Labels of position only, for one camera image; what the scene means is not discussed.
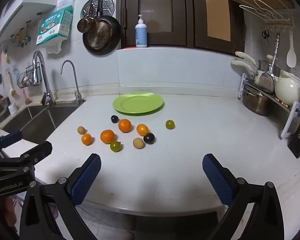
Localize cream-handled knife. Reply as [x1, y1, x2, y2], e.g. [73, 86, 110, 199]
[231, 60, 254, 74]
[235, 51, 257, 67]

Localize black wire basket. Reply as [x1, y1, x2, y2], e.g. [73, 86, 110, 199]
[17, 65, 42, 88]

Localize teal and white box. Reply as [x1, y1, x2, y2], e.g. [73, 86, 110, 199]
[36, 5, 74, 46]

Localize yellow dish brush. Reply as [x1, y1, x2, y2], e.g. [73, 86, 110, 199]
[6, 71, 17, 98]

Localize white dish rack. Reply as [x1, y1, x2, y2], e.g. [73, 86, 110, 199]
[239, 73, 300, 140]

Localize small steel pot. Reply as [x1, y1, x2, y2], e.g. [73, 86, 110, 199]
[258, 60, 282, 78]

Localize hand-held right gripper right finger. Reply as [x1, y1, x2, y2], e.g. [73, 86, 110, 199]
[202, 153, 285, 240]

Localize black frying pan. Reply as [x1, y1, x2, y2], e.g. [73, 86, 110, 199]
[82, 0, 122, 56]

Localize stainless steel sink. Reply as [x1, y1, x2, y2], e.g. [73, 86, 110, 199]
[1, 100, 87, 144]

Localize large steel pot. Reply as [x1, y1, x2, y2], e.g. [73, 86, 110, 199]
[242, 85, 274, 117]

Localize copper saucepan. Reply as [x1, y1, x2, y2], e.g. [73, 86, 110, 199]
[77, 4, 96, 33]

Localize brass water valves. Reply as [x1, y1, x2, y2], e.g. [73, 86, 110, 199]
[10, 21, 32, 48]

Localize small orange mandarin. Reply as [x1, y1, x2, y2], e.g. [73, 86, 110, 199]
[136, 124, 149, 136]
[81, 133, 93, 146]

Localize white rice paddle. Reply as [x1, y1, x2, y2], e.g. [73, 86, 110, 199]
[286, 30, 297, 68]

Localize white plastic bags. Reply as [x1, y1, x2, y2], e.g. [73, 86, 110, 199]
[45, 40, 63, 54]

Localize cream kettle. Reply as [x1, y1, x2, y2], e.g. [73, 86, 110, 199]
[274, 70, 300, 107]

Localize green plate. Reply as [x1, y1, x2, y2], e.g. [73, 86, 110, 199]
[112, 92, 164, 115]

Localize dark brown window frame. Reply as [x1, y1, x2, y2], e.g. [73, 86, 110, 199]
[116, 0, 246, 55]

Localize steel spatula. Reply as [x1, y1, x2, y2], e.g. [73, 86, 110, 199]
[259, 32, 281, 93]

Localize large chrome faucet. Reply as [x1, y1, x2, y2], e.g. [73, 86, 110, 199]
[32, 50, 56, 106]

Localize white wire rack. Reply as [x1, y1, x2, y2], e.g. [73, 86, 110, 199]
[230, 0, 296, 30]

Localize large orange mandarin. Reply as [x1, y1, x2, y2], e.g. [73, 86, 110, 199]
[118, 119, 132, 133]
[100, 129, 115, 144]

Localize blue pump soap bottle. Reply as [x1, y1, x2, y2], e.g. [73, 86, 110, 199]
[135, 14, 148, 48]

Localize silver steamer plate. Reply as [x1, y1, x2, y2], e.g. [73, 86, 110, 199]
[80, 0, 115, 20]

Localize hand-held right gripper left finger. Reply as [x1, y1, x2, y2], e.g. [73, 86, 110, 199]
[19, 153, 102, 240]

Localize thin gooseneck faucet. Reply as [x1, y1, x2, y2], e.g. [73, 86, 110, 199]
[60, 60, 83, 105]

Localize brass strainer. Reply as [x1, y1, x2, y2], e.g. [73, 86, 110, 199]
[84, 21, 113, 50]

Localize person's left hand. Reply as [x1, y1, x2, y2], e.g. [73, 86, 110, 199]
[3, 197, 17, 229]

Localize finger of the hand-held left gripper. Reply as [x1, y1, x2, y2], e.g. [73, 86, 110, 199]
[0, 141, 53, 167]
[0, 131, 23, 156]

